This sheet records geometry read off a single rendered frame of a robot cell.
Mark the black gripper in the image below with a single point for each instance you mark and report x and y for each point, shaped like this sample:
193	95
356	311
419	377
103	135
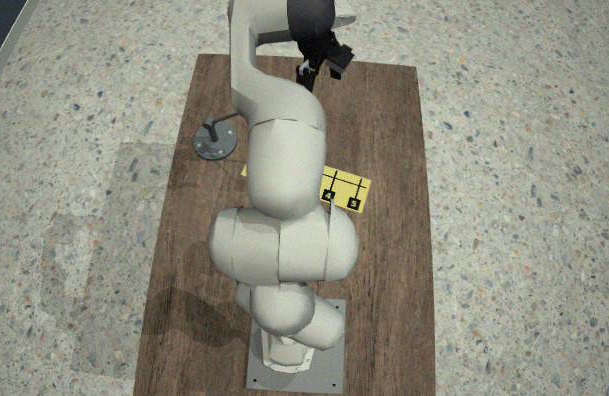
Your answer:
310	49

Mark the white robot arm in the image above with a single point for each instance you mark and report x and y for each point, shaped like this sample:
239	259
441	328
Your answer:
286	152

